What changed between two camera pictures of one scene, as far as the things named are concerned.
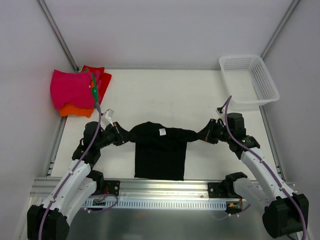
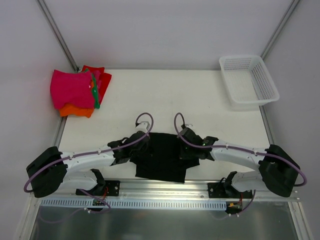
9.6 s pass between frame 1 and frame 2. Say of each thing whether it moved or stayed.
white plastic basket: stayed
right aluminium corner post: stayed
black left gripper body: moved
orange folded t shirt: stayed
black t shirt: moved
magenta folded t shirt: stayed
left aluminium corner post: stayed
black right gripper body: moved
